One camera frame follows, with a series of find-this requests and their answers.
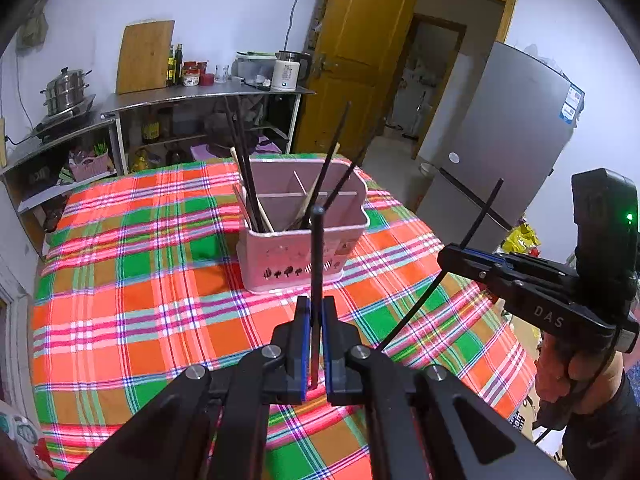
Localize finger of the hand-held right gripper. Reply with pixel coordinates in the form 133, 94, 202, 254
436, 243, 534, 311
481, 251, 577, 287

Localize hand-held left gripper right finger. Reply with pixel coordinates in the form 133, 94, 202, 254
322, 297, 576, 480

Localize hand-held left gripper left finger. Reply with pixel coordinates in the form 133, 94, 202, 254
65, 296, 311, 480

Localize black chopstick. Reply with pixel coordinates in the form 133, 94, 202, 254
223, 96, 260, 232
378, 178, 505, 354
300, 101, 352, 230
309, 203, 324, 387
322, 130, 380, 210
236, 109, 266, 232

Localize pink utensil basket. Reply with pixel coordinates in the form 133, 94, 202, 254
232, 157, 371, 295

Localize person's right forearm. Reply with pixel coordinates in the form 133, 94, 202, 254
561, 360, 640, 480

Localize person's right hand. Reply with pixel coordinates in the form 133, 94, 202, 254
535, 329, 626, 417

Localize yellow snack bags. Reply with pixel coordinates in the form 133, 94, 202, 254
501, 221, 542, 257

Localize silver refrigerator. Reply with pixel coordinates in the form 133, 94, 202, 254
414, 41, 587, 234

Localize plaid tablecloth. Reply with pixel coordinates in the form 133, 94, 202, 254
31, 152, 539, 480

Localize black wok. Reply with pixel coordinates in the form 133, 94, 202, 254
202, 110, 262, 157

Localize yellow wooden door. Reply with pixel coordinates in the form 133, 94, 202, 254
292, 0, 421, 172

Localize white electric kettle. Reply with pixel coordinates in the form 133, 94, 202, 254
270, 50, 314, 93

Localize pink plastic storage basket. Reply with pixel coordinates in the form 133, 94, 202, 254
68, 152, 111, 183

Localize tall steel shelf table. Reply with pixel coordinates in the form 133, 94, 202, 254
100, 80, 317, 177

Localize printed cloth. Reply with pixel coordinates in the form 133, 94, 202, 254
0, 399, 57, 480

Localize induction cooker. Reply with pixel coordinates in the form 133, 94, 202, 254
31, 94, 99, 139

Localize wooden cutting board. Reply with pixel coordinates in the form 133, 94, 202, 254
115, 20, 176, 95

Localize low steel shelf table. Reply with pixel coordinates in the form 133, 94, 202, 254
0, 109, 124, 257

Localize steel steamer pot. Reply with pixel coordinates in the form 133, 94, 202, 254
39, 66, 94, 116

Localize hanging green cloth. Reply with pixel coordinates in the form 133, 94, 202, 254
15, 0, 51, 54

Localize yellow door frame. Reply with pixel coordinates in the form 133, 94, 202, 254
384, 0, 517, 162

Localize black wall cable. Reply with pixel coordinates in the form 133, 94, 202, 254
284, 0, 311, 54

